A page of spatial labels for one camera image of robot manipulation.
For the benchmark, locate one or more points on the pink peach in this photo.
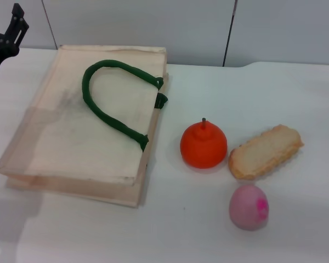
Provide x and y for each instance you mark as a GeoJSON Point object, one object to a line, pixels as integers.
{"type": "Point", "coordinates": [246, 208]}

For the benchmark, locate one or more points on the toasted bread slice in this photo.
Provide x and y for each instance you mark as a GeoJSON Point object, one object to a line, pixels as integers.
{"type": "Point", "coordinates": [263, 153]}

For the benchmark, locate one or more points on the orange toy fruit with stem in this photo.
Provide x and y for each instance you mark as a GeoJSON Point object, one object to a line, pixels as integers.
{"type": "Point", "coordinates": [203, 148]}

